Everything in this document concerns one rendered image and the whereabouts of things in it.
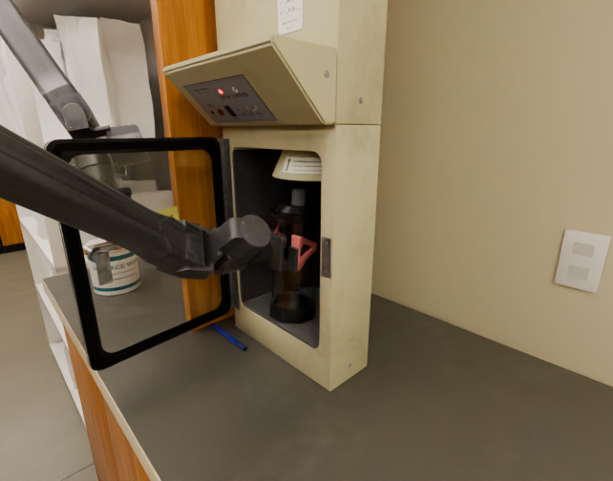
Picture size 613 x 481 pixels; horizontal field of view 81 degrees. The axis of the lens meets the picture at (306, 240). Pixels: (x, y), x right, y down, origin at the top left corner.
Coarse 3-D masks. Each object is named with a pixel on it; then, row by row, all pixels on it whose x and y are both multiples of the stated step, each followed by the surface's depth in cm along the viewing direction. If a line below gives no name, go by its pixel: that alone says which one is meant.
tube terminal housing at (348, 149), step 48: (240, 0) 62; (336, 0) 48; (384, 0) 53; (336, 48) 49; (384, 48) 56; (336, 96) 51; (240, 144) 71; (288, 144) 60; (336, 144) 53; (336, 192) 55; (336, 240) 58; (336, 288) 60; (288, 336) 72; (336, 336) 63; (336, 384) 67
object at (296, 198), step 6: (294, 192) 71; (300, 192) 70; (294, 198) 71; (300, 198) 71; (282, 204) 71; (288, 204) 71; (294, 204) 71; (300, 204) 71; (306, 204) 73; (312, 204) 73; (276, 210) 71; (282, 210) 70; (288, 210) 69; (294, 210) 69; (300, 210) 69; (306, 210) 69; (312, 210) 70; (318, 210) 72
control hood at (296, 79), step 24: (240, 48) 46; (264, 48) 43; (288, 48) 44; (312, 48) 46; (168, 72) 63; (192, 72) 58; (216, 72) 54; (240, 72) 51; (264, 72) 47; (288, 72) 45; (312, 72) 47; (192, 96) 66; (264, 96) 53; (288, 96) 49; (312, 96) 48; (288, 120) 55; (312, 120) 51
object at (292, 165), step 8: (288, 152) 66; (296, 152) 64; (304, 152) 64; (312, 152) 63; (280, 160) 68; (288, 160) 65; (296, 160) 64; (304, 160) 63; (312, 160) 63; (320, 160) 63; (280, 168) 67; (288, 168) 65; (296, 168) 64; (304, 168) 63; (312, 168) 63; (320, 168) 63; (280, 176) 66; (288, 176) 64; (296, 176) 64; (304, 176) 63; (312, 176) 63; (320, 176) 63
